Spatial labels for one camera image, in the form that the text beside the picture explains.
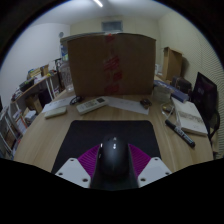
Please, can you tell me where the white paper sheet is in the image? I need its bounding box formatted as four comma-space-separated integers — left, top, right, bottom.
106, 96, 150, 116

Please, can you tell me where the flat white device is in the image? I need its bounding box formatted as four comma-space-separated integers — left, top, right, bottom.
44, 106, 68, 120

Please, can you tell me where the black mouse pad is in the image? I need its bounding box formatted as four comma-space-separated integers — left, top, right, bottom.
50, 119, 162, 174

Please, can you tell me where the white book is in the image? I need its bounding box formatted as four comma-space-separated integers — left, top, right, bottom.
171, 96, 209, 137

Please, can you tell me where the cluttered shelf unit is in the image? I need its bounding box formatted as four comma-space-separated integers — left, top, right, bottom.
0, 64, 63, 161

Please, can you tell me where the white cable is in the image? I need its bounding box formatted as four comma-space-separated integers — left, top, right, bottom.
161, 101, 176, 121

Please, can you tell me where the black computer mouse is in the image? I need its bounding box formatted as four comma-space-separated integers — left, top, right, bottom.
97, 133, 131, 178

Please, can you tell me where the black marker pen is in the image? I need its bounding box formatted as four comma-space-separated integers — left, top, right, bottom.
164, 118, 196, 148

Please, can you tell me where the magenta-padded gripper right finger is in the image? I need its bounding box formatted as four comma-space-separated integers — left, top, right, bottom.
127, 143, 173, 188

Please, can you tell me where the grey door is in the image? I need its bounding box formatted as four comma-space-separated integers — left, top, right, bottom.
101, 20, 124, 33

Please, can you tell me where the tall open cardboard box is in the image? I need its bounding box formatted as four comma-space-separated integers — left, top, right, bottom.
162, 46, 184, 82

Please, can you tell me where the blue book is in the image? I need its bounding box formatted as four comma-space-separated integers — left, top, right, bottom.
153, 79, 190, 103

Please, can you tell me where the white remote control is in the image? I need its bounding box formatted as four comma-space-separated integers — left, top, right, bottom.
75, 96, 110, 116

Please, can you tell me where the large brown cardboard box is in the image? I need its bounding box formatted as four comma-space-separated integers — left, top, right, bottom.
67, 32, 157, 98

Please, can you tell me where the black office chair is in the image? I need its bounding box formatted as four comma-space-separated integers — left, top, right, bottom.
191, 71, 222, 148

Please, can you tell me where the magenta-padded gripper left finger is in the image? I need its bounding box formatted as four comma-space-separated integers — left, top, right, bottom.
54, 143, 103, 190

